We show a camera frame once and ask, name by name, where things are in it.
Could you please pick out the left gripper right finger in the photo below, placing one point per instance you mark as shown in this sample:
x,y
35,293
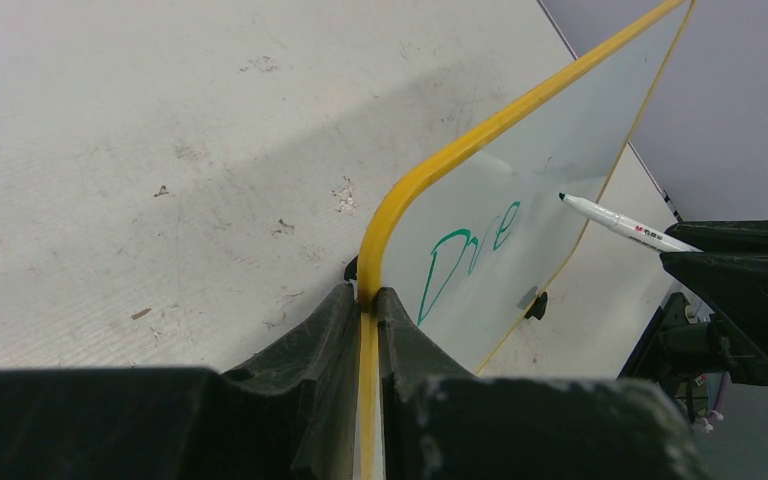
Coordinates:
x,y
442,422

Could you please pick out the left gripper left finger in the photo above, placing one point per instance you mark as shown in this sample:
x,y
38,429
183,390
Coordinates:
x,y
288,412

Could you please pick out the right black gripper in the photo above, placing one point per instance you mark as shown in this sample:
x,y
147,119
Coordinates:
x,y
688,352

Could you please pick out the white marker pen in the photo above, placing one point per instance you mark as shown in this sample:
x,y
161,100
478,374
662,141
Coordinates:
x,y
626,227

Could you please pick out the yellow framed whiteboard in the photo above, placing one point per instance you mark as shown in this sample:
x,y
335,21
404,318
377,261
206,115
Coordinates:
x,y
470,237

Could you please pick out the black whiteboard clip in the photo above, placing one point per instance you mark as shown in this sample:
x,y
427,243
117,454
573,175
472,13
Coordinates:
x,y
538,308
351,270

